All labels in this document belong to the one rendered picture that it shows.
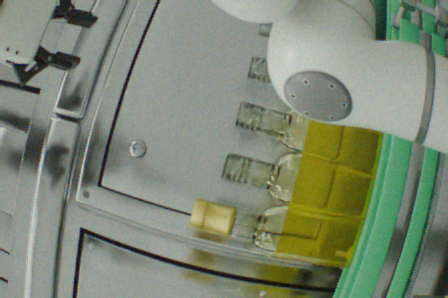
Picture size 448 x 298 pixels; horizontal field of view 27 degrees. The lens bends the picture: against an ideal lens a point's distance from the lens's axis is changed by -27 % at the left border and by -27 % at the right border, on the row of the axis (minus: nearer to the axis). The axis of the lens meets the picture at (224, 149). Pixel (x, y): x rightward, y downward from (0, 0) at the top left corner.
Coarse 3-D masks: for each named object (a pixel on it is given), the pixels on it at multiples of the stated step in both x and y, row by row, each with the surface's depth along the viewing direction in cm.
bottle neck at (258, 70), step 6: (252, 60) 135; (258, 60) 135; (264, 60) 135; (252, 66) 134; (258, 66) 134; (264, 66) 135; (252, 72) 135; (258, 72) 135; (264, 72) 135; (252, 78) 135; (258, 78) 135; (264, 78) 135; (270, 84) 136
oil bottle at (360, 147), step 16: (288, 112) 133; (288, 128) 132; (304, 128) 132; (320, 128) 132; (336, 128) 132; (352, 128) 132; (288, 144) 132; (304, 144) 131; (320, 144) 131; (336, 144) 131; (352, 144) 131; (368, 144) 132; (336, 160) 131; (352, 160) 131; (368, 160) 131
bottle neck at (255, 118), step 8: (240, 104) 134; (248, 104) 134; (240, 112) 133; (248, 112) 133; (256, 112) 133; (264, 112) 133; (272, 112) 134; (280, 112) 134; (240, 120) 133; (248, 120) 133; (256, 120) 133; (264, 120) 133; (272, 120) 133; (280, 120) 133; (248, 128) 134; (256, 128) 134; (264, 128) 133; (272, 128) 133; (280, 128) 133; (272, 136) 134
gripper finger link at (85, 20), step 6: (66, 0) 118; (72, 12) 119; (78, 12) 119; (84, 12) 119; (90, 12) 120; (66, 18) 119; (72, 18) 119; (78, 18) 118; (84, 18) 119; (90, 18) 119; (96, 18) 119; (72, 24) 121; (78, 24) 121; (84, 24) 120; (90, 24) 120
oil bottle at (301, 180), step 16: (288, 160) 130; (304, 160) 130; (320, 160) 131; (272, 176) 131; (288, 176) 130; (304, 176) 130; (320, 176) 130; (336, 176) 130; (352, 176) 130; (368, 176) 130; (272, 192) 131; (288, 192) 129; (304, 192) 129; (320, 192) 130; (336, 192) 130; (352, 192) 130; (368, 192) 130; (304, 208) 131; (320, 208) 130; (336, 208) 129; (352, 208) 129; (368, 208) 129
